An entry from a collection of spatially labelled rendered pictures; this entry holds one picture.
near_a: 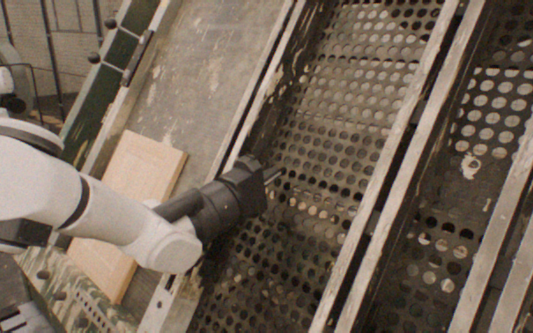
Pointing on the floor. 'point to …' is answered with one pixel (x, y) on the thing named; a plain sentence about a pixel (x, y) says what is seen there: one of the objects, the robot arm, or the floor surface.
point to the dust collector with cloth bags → (18, 108)
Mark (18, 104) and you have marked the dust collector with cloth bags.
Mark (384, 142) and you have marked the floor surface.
